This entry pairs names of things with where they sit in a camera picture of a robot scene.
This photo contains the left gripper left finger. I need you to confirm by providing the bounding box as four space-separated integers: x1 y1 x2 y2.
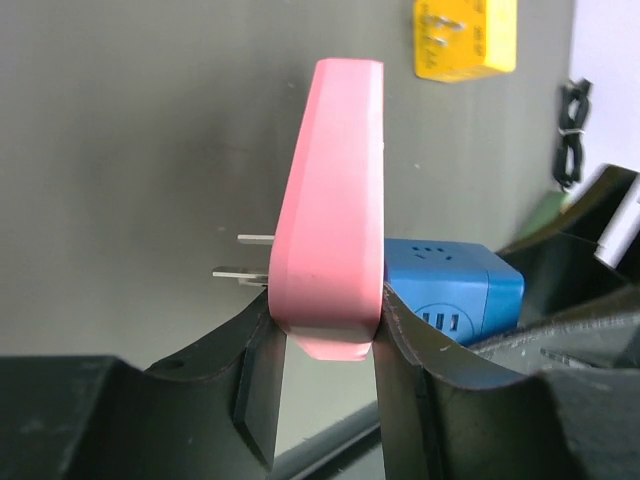
1 294 286 479

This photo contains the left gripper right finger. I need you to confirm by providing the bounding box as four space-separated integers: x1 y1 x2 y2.
373 289 639 479

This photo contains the blue cube plug adapter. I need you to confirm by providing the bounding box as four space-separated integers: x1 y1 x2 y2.
384 238 525 345

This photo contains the pink triangular socket adapter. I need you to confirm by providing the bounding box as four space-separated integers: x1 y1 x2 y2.
267 58 384 362

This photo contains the yellow cube plug adapter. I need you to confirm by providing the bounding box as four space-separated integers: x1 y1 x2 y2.
412 0 518 83

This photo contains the green power strip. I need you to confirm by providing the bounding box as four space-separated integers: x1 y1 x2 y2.
517 190 570 247

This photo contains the black coiled power cable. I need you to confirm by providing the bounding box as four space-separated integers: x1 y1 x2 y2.
552 77 594 191

